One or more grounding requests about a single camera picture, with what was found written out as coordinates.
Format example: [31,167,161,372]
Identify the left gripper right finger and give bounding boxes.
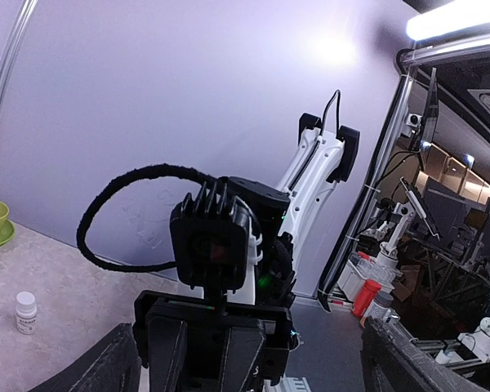
[361,318,474,391]

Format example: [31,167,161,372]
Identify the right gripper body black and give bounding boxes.
[132,291,292,391]

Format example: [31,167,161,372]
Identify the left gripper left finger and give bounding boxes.
[33,323,141,392]

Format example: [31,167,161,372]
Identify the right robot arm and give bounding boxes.
[133,114,359,391]

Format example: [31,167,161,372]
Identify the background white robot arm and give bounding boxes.
[375,202,416,270]

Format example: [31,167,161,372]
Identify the grey capped jar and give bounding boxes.
[364,292,393,323]

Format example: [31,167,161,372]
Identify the orange pill bottle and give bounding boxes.
[351,279,382,318]

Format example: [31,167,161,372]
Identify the white pill bottle front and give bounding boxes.
[16,292,38,335]

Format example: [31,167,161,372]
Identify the green saucer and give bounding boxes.
[0,220,16,247]

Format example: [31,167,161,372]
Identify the ceiling light tube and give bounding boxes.
[406,1,490,41]

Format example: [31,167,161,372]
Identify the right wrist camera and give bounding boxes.
[169,181,252,297]

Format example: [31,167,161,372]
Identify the right aluminium frame post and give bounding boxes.
[0,0,38,115]

